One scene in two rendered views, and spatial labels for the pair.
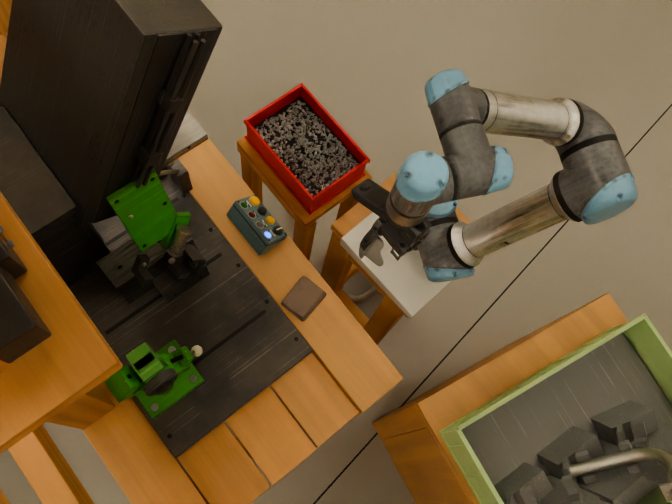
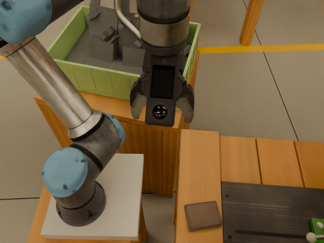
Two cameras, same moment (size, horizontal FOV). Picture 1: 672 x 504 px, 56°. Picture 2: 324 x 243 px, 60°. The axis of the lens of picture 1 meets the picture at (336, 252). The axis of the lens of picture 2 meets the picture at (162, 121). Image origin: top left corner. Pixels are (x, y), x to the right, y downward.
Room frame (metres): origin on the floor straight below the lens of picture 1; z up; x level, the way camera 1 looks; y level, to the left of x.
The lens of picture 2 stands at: (0.67, 0.22, 1.76)
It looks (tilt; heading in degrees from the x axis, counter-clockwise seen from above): 54 degrees down; 240
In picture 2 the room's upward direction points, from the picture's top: straight up
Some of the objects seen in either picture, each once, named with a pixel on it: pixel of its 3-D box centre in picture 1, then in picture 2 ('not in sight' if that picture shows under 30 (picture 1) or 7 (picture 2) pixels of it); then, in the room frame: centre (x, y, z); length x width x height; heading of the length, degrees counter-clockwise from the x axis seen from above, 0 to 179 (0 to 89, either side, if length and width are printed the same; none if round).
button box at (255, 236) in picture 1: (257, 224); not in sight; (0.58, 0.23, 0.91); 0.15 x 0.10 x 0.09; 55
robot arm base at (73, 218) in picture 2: not in sight; (78, 195); (0.73, -0.19, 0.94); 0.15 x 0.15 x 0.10
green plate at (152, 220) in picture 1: (139, 202); not in sight; (0.46, 0.46, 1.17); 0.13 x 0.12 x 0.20; 55
